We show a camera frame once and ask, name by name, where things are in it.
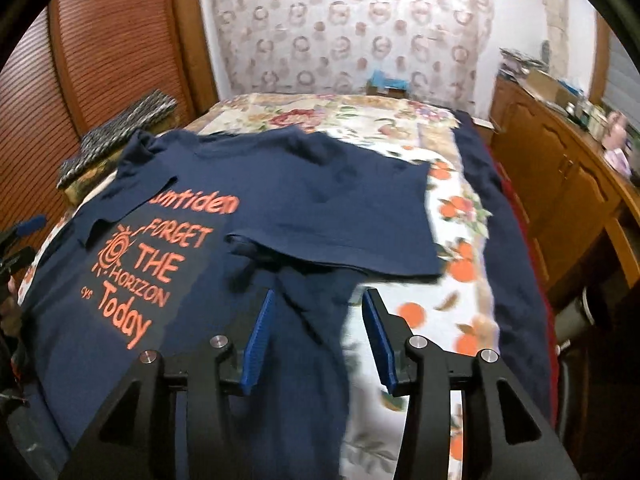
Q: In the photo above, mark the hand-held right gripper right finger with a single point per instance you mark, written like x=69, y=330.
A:
x=380, y=345

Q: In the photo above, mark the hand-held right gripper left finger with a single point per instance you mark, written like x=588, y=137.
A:
x=257, y=345

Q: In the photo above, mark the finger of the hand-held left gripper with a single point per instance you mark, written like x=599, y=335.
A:
x=30, y=224

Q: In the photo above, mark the navy printed t-shirt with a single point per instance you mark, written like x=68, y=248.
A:
x=310, y=185

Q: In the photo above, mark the gold sunflower folded cloth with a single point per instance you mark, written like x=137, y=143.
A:
x=75, y=195

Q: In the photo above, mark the orange fruit print bedsheet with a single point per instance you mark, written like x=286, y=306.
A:
x=450, y=310

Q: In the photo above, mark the navy bedspread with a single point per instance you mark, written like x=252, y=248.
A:
x=505, y=240

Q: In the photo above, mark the dark circle-patterned folded cloth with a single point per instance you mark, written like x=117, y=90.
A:
x=145, y=107

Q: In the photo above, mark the wooden louvre wardrobe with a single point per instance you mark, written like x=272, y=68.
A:
x=100, y=60

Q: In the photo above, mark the floral blanket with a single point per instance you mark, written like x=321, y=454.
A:
x=310, y=110

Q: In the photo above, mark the wooden sideboard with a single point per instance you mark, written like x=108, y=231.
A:
x=550, y=160

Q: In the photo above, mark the blue box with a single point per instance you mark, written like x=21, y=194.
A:
x=387, y=82

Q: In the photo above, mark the pink cloth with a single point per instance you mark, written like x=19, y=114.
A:
x=617, y=161

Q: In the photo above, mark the cardboard box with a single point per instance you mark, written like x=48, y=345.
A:
x=542, y=85

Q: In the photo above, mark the cluster of small bottles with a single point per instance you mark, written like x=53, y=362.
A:
x=582, y=112

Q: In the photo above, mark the pile of papers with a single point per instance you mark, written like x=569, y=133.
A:
x=517, y=60

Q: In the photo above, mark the pink jug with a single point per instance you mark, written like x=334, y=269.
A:
x=615, y=130

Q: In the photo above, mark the circle-patterned sheer curtain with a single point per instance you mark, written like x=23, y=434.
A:
x=350, y=25

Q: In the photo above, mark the grey window shutter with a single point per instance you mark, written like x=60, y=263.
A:
x=622, y=77

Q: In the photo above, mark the cream lace curtain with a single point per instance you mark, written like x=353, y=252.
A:
x=555, y=15

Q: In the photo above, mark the wooden window frame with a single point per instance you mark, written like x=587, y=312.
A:
x=600, y=55

